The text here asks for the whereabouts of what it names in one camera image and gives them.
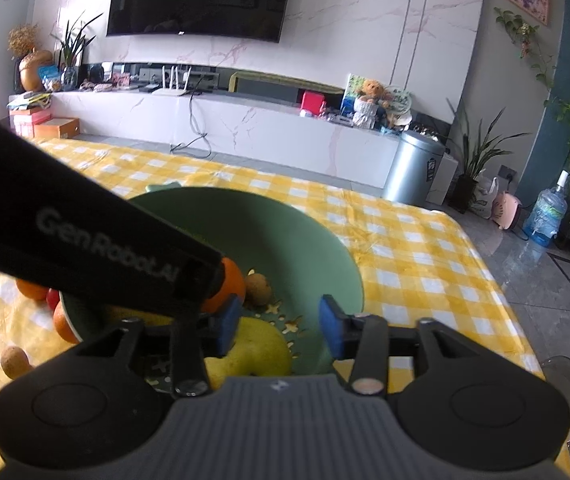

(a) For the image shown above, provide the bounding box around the round paper fan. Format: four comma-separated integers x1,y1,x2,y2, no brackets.
382,85,413,113

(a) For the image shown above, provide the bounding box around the green plant in glass vase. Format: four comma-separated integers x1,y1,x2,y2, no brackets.
50,12,104,92

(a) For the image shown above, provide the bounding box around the gold vase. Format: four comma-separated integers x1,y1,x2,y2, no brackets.
18,50,54,92

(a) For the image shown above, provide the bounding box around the blue snack bag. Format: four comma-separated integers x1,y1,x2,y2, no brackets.
37,65,63,92

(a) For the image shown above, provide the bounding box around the grey chair back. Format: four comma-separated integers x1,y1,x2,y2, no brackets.
540,355,570,426

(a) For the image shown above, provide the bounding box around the blue water jug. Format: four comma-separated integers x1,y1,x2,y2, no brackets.
522,170,570,247

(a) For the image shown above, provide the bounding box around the yellow pear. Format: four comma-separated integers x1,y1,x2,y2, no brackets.
204,316,293,391

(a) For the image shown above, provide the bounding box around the hanging vine plant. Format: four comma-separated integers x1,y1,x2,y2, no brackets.
494,7,556,91

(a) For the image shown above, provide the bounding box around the white plastic bag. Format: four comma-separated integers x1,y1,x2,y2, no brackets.
470,176,500,219

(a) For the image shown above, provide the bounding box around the silver trash can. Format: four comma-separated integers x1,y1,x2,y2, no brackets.
382,130,447,207

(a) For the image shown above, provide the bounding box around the black power cable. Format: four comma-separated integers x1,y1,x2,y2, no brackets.
169,91,213,158

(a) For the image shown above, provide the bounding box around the orange cardboard box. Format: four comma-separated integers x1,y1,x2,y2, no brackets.
33,117,80,141

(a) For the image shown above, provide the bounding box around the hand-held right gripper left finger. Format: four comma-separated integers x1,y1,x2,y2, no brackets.
77,294,243,397

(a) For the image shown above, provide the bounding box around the green colander bowl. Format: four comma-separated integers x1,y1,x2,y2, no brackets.
60,182,366,386

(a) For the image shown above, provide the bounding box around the pink box stack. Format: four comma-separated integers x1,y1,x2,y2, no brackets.
9,109,52,138

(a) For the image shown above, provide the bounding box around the white router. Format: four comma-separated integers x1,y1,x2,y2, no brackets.
151,65,193,97

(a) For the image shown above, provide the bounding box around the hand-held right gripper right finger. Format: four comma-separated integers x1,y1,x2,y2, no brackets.
318,294,471,397

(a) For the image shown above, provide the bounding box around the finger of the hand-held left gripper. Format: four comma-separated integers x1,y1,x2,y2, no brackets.
175,252,228,313

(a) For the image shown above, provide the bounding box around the white marble television cabinet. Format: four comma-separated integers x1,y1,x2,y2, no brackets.
50,87,401,191

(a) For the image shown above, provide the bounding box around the brown teddy bear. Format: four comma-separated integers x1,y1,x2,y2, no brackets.
352,78,388,128

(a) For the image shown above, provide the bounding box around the orange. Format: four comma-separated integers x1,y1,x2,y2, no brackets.
16,280,50,302
200,258,247,316
53,302,80,345

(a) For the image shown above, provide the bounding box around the dried flower bunch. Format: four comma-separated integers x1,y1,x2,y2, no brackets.
7,24,40,58

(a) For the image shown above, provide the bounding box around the snake plant in black pot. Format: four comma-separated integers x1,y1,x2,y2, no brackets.
445,97,531,213

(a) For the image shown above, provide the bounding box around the yellow checked tablecloth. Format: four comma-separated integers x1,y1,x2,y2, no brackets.
0,137,570,480

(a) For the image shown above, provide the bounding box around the red box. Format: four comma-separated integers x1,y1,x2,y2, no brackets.
300,91,327,117

